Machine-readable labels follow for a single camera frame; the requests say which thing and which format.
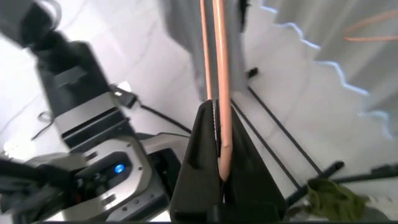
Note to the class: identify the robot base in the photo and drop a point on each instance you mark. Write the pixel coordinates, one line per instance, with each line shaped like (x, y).
(87, 115)

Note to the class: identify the white curtain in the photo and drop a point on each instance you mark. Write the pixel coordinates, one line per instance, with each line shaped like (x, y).
(357, 62)

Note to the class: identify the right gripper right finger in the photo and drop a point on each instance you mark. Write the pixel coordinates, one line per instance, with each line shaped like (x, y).
(252, 193)

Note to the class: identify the black clothes rack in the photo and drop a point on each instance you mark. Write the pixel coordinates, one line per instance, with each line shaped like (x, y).
(280, 125)

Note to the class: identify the green garment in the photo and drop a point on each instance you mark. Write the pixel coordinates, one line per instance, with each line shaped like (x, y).
(335, 199)

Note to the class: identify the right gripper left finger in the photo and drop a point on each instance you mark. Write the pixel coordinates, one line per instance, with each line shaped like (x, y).
(196, 186)

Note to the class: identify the pink clothes hanger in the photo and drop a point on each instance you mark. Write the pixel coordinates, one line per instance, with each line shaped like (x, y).
(222, 62)
(373, 39)

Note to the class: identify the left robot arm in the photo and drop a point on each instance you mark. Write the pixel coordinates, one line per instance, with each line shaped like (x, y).
(31, 25)

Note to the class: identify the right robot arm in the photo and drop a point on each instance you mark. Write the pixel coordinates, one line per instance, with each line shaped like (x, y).
(31, 186)

